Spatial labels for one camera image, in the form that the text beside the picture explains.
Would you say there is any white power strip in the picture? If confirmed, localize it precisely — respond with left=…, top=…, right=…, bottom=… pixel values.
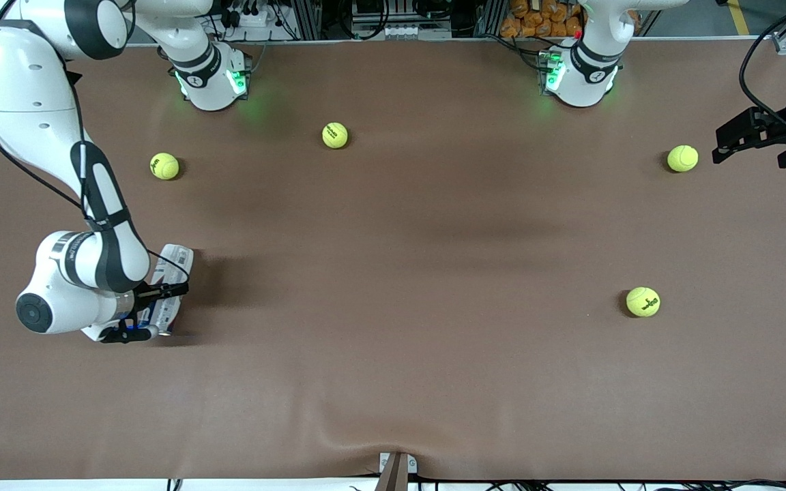
left=226, top=5, right=281, bottom=29

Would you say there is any white terminal strip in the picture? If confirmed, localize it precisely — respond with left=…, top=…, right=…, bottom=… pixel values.
left=385, top=24, right=452, bottom=40

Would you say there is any clear Wilson tennis ball can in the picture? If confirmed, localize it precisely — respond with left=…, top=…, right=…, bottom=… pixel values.
left=135, top=243, right=195, bottom=338

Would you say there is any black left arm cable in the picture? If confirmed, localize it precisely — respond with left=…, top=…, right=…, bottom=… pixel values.
left=738, top=0, right=786, bottom=134

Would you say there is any yellow tennis ball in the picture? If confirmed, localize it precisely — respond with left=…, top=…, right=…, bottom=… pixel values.
left=149, top=152, right=180, bottom=181
left=626, top=286, right=661, bottom=318
left=321, top=121, right=349, bottom=149
left=667, top=145, right=699, bottom=173

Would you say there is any brown table cover cloth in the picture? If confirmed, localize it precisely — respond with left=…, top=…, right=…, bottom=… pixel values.
left=0, top=38, right=786, bottom=482

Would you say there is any orange mesh bag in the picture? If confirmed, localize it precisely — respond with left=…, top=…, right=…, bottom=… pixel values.
left=499, top=0, right=586, bottom=39

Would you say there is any grey table edge clamp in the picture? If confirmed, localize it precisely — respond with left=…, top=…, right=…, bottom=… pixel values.
left=374, top=451, right=419, bottom=491

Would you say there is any aluminium frame post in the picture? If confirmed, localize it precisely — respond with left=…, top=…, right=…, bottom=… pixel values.
left=289, top=0, right=323, bottom=40
left=476, top=0, right=507, bottom=38

